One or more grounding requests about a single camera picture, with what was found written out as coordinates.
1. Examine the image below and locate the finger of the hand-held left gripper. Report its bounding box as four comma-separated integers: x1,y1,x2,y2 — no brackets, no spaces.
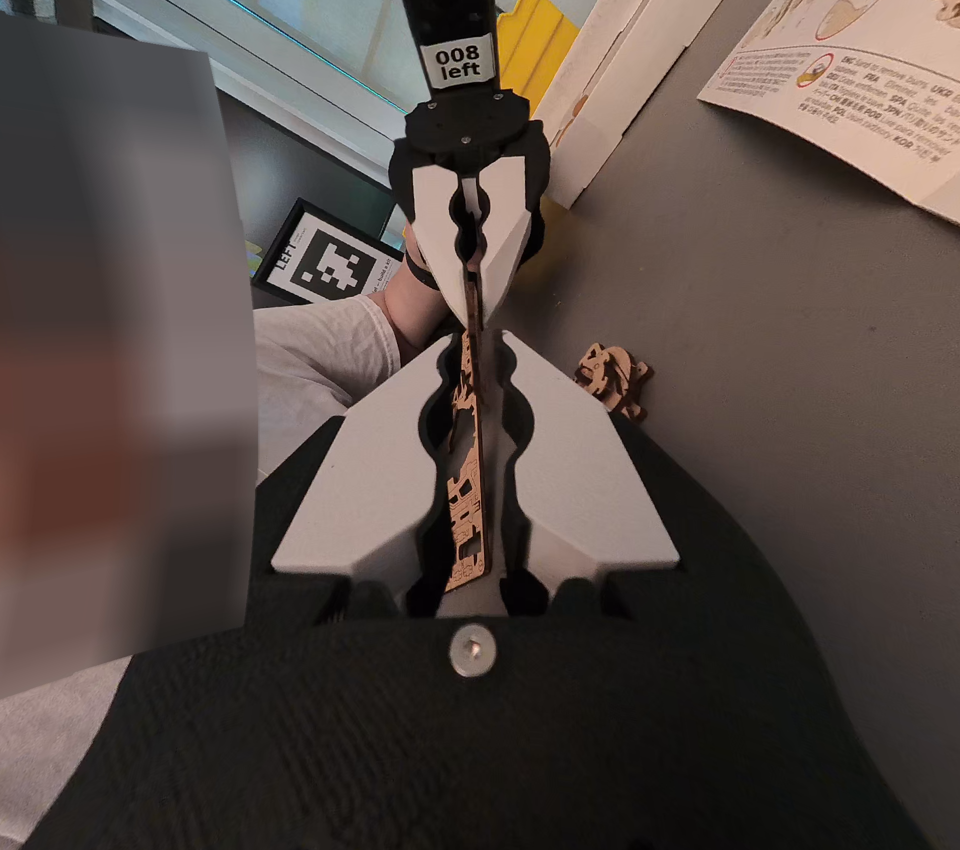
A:
412,165,471,328
474,153,535,328

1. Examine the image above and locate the yellow plastic bin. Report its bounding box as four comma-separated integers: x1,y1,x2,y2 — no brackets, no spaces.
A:
495,0,580,116

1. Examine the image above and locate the small wooden model assembly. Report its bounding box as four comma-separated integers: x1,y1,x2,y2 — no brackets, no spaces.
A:
573,342,652,424

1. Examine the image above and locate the person's left forearm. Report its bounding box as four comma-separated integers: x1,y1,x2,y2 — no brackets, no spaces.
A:
253,224,462,491

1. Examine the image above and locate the illustrated instruction booklet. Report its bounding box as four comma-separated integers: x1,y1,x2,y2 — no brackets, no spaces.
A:
696,0,960,225

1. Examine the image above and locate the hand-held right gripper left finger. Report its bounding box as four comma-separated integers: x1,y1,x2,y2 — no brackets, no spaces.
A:
271,331,462,617

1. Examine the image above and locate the white cardboard tray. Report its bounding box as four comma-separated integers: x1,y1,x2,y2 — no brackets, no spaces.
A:
528,0,778,210

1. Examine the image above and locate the black framed marker card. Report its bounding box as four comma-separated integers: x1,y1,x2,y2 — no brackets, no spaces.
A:
249,198,410,307

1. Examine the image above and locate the wooden gear-shaped model part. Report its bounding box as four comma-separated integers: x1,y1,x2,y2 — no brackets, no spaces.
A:
442,254,496,596

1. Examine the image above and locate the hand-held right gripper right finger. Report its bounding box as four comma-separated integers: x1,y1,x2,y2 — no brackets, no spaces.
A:
491,331,681,615

